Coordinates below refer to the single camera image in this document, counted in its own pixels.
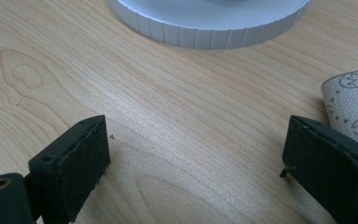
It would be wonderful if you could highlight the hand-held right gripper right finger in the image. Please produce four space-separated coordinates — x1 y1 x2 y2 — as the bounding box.
280 114 358 224

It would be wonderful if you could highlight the white ribbed round base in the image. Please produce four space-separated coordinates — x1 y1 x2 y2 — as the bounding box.
106 0 311 50

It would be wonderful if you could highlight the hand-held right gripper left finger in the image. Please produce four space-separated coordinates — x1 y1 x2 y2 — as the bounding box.
27 114 112 224

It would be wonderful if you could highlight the white patterned cloth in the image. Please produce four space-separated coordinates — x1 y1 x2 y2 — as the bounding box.
320 68 358 152

